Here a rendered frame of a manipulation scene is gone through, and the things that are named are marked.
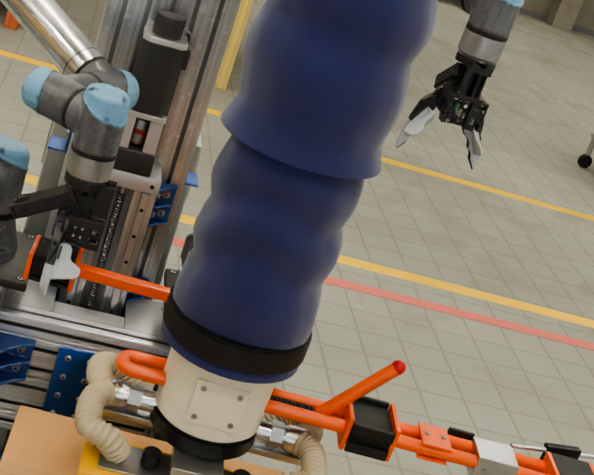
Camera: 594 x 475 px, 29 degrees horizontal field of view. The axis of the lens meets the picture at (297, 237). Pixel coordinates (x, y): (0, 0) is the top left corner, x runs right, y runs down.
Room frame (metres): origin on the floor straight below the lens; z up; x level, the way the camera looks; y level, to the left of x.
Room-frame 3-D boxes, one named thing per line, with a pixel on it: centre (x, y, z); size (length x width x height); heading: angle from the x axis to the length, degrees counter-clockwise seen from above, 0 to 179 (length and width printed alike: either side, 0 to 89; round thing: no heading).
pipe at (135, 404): (1.54, 0.04, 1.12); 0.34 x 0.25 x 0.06; 99
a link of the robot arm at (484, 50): (1.96, -0.19, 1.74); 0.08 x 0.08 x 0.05
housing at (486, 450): (1.61, -0.42, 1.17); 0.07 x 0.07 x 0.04; 9
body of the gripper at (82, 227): (1.74, 0.36, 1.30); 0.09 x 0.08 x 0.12; 100
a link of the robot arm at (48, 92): (1.80, 0.45, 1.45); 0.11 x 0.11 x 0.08; 66
